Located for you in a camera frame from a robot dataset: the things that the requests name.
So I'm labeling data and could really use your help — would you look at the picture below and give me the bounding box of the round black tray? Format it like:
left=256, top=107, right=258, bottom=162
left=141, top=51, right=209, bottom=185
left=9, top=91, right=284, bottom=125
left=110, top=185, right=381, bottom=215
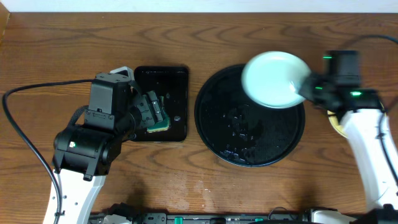
left=194, top=64, right=305, bottom=167

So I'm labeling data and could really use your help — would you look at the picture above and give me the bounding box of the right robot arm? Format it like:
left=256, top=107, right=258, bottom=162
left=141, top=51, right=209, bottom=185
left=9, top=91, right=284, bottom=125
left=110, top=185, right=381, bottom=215
left=298, top=50, right=397, bottom=223

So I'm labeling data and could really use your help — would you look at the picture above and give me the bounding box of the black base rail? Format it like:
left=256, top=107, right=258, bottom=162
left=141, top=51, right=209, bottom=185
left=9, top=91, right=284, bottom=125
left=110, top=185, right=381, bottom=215
left=87, top=203, right=309, bottom=224

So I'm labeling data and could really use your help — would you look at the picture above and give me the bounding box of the green plate with red stain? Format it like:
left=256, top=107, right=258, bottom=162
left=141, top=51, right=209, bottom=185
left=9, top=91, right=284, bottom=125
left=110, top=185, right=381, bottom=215
left=241, top=51, right=311, bottom=109

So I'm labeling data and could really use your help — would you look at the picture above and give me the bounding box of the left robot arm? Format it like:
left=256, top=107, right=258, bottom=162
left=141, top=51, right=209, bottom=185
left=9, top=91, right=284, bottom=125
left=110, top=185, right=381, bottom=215
left=44, top=72, right=165, bottom=223

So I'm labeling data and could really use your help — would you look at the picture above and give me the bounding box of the yellow plate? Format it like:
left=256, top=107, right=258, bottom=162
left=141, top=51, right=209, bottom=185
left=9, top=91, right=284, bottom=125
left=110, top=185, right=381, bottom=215
left=327, top=111, right=347, bottom=138

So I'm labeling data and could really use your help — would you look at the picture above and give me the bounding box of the green yellow sponge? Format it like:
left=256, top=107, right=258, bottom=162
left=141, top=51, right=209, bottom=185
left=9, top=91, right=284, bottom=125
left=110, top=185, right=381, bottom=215
left=147, top=96, right=170, bottom=133

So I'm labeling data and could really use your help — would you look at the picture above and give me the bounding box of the black rectangular tray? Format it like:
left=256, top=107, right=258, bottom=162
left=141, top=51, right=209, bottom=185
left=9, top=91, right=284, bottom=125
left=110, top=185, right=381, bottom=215
left=130, top=66, right=188, bottom=142

